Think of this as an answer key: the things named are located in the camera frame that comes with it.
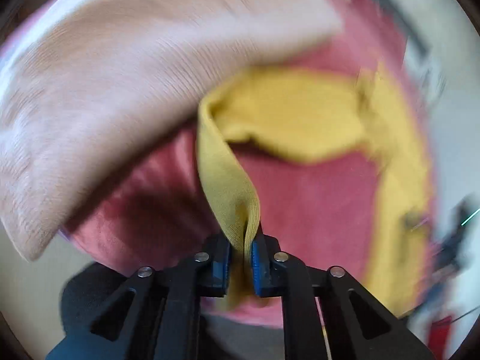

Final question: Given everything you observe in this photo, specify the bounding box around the folded light pink garment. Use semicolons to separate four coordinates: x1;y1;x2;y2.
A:
1;0;343;261

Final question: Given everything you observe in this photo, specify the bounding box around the pink bed sheet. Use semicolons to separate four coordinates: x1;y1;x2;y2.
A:
55;0;440;329

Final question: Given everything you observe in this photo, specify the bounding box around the yellow long-sleeve sweater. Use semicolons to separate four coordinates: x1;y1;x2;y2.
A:
197;67;433;314

